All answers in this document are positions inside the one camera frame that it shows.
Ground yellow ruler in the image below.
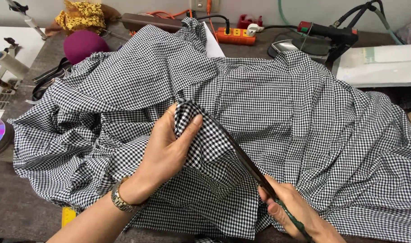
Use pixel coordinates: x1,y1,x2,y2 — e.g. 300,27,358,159
61,207,77,229

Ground red small object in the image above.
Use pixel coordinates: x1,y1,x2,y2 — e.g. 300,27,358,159
237,14,263,30

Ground yellow patterned fabric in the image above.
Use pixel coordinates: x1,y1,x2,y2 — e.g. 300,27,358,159
45,0,121,37

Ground orange cable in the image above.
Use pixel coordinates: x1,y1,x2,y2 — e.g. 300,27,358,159
146,0,219,43

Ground white sewing machine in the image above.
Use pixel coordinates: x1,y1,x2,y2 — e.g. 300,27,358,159
0,0,48,112

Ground white board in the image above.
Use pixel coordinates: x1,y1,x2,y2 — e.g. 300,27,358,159
336,44,411,89

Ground person's right hand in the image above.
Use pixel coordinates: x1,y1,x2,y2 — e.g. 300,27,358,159
258,175,324,242

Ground large tailor scissors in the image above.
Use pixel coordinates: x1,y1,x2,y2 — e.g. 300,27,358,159
205,115,315,243

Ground white plug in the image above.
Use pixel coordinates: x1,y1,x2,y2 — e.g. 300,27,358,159
246,23,265,37

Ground steam iron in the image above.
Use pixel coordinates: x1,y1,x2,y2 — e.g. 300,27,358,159
268,21,359,65

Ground green hose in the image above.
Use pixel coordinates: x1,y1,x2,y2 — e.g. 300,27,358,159
277,0,305,36

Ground metal wristwatch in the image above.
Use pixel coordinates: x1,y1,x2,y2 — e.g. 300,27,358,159
111,175,148,213

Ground black zipper strips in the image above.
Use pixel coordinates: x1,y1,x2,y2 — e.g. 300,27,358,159
31,57,72,102

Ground person's left hand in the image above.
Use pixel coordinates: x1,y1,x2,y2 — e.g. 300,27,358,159
134,102,203,198

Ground black white checked fabric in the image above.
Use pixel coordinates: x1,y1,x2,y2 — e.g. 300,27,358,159
8,18,411,243

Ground black plug with cable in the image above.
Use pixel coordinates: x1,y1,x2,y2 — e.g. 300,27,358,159
196,14,231,35

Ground wall socket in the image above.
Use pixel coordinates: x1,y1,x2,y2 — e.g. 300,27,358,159
191,0,220,13

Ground orange power strip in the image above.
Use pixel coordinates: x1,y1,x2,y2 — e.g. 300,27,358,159
216,27,257,46

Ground magenta pressing ham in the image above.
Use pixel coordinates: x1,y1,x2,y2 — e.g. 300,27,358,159
64,30,110,65

